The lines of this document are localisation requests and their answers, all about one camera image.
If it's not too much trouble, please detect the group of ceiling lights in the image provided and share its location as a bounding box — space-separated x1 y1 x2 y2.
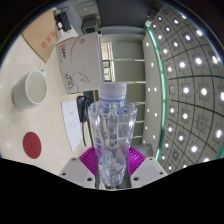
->
144 6 224 168

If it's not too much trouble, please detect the clear plastic water bottle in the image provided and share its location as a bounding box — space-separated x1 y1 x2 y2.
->
87 81 138 188

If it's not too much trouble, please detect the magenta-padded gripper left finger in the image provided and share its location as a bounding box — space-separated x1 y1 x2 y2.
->
58 146 99 190

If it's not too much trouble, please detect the brown paper envelope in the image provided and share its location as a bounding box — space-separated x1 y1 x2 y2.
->
21 9 63 64

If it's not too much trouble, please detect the white paper carton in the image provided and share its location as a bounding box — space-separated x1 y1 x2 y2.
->
55 32 104 94

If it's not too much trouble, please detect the flat round red coaster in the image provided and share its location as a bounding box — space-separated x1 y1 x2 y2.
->
22 131 43 160

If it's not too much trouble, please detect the grey boxy monitor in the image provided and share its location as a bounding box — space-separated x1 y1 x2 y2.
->
80 14 98 34

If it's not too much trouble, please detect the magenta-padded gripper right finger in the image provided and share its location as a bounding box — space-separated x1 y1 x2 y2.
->
126 145 169 190

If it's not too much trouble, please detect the black power adapter with cables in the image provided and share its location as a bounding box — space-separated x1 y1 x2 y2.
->
53 7 73 33

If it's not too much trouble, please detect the white ceramic cup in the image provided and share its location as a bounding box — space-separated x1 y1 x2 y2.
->
12 68 49 112

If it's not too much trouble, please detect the white paper sheet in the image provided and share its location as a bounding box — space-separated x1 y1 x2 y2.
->
61 99 84 153

